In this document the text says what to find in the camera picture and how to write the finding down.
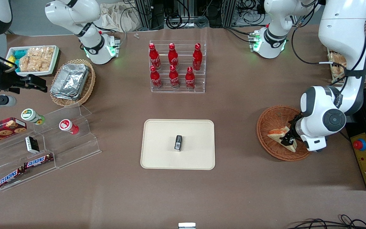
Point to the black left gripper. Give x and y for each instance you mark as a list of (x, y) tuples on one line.
[(292, 133)]

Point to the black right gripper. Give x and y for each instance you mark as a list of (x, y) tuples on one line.
[(5, 80)]

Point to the triangular sandwich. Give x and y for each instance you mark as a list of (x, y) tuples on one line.
[(276, 133)]

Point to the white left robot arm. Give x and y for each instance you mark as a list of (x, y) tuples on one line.
[(342, 47)]

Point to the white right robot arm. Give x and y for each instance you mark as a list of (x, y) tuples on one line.
[(91, 41)]

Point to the brown wicker basket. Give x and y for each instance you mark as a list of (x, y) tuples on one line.
[(272, 117)]

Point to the white rectangular snack tray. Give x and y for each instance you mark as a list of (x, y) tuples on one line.
[(56, 54)]

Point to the light wicker basket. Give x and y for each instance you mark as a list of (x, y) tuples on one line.
[(89, 86)]

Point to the beige plastic tray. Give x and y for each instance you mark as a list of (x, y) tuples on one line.
[(160, 143)]

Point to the rice cracker snack bag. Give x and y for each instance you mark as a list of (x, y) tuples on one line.
[(37, 58)]

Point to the aluminium foil container stack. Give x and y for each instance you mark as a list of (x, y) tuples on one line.
[(70, 81)]

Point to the green lidded cup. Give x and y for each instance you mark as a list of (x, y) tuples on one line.
[(30, 115)]

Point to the yellow packet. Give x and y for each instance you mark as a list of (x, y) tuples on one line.
[(11, 61)]

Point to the teal packet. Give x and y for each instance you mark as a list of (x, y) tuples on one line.
[(20, 53)]

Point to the red lidded cup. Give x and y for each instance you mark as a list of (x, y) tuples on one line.
[(67, 125)]

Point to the red cookie box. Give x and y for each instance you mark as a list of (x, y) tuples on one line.
[(2, 130)]

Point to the black and white small box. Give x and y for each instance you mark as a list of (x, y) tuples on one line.
[(32, 144)]

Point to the red emergency stop button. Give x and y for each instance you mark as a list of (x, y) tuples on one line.
[(360, 144)]

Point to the clear acrylic step stand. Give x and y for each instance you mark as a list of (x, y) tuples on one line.
[(75, 149)]

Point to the snickers chocolate bar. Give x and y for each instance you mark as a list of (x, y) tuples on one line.
[(38, 161), (10, 177)]

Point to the clear acrylic bottle rack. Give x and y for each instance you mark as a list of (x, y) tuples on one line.
[(202, 86)]

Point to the white cloth bag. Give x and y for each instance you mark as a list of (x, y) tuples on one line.
[(119, 17)]

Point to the small grey clip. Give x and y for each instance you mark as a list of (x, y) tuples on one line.
[(136, 36)]

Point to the red cola bottle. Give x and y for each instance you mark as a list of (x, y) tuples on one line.
[(155, 78), (172, 55), (174, 78), (190, 79), (197, 57), (153, 55)]

